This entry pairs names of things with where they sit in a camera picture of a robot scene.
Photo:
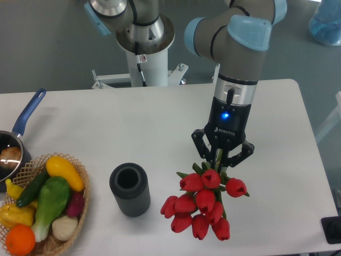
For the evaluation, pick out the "dark grey ribbed vase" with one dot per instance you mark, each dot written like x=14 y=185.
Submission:
x=129 y=184

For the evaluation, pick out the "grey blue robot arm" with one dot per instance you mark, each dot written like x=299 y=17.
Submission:
x=237 y=40

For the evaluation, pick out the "orange fruit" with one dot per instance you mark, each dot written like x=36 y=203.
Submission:
x=20 y=240

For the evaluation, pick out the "purple red onion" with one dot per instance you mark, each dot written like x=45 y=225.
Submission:
x=75 y=205

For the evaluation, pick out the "blue transparent bag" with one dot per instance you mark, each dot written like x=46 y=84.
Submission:
x=324 y=26

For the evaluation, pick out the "blue handled saucepan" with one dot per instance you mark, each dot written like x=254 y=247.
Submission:
x=13 y=138

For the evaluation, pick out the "yellow banana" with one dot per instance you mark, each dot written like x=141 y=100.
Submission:
x=13 y=191

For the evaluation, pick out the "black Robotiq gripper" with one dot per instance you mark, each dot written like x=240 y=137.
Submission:
x=226 y=127

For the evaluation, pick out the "red tulip bouquet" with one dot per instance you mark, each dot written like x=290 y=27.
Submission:
x=201 y=206

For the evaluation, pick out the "white frame at right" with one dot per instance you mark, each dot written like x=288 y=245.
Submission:
x=331 y=120

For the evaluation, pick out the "white garlic bulb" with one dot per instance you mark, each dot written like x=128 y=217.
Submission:
x=64 y=227

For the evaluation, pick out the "green cucumber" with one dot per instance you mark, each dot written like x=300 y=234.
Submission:
x=31 y=191

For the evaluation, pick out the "green bok choy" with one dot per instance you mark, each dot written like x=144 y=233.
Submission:
x=52 y=200

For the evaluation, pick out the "black device at edge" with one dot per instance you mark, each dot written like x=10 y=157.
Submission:
x=331 y=229

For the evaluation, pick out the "yellow squash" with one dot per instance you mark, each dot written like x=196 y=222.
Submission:
x=58 y=166

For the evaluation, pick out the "yellow bell pepper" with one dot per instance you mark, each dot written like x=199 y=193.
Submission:
x=11 y=215

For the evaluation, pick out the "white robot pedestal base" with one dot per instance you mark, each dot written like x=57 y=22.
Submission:
x=146 y=49

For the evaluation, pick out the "brown bread in pan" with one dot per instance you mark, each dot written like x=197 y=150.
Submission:
x=10 y=157

